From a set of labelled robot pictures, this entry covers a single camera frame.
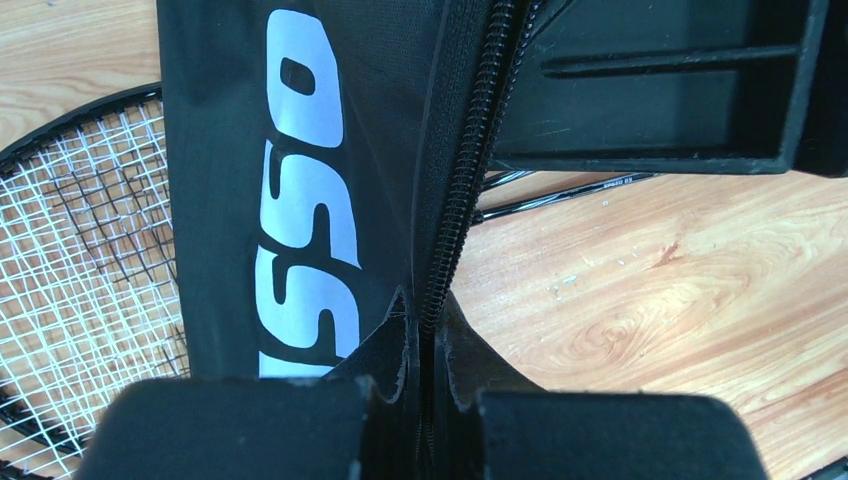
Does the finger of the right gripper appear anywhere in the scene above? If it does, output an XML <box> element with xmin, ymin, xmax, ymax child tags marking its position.
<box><xmin>491</xmin><ymin>1</ymin><xmax>847</xmax><ymax>178</ymax></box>

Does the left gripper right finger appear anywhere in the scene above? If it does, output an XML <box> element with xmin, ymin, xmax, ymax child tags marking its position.
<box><xmin>430</xmin><ymin>291</ymin><xmax>770</xmax><ymax>480</ymax></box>

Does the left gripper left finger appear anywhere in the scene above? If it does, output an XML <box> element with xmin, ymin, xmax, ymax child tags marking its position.
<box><xmin>76</xmin><ymin>286</ymin><xmax>422</xmax><ymax>480</ymax></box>

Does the black racket bag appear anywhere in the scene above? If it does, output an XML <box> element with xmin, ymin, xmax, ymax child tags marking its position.
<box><xmin>157</xmin><ymin>1</ymin><xmax>544</xmax><ymax>479</ymax></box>

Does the lower badminton racket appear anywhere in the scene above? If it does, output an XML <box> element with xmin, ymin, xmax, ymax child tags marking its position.
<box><xmin>0</xmin><ymin>99</ymin><xmax>531</xmax><ymax>480</ymax></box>

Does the badminton racket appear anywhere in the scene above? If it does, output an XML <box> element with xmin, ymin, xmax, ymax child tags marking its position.
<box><xmin>0</xmin><ymin>82</ymin><xmax>664</xmax><ymax>480</ymax></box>
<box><xmin>0</xmin><ymin>99</ymin><xmax>531</xmax><ymax>480</ymax></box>

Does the upper badminton racket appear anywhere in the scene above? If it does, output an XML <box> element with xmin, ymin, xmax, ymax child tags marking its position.
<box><xmin>0</xmin><ymin>82</ymin><xmax>664</xmax><ymax>480</ymax></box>

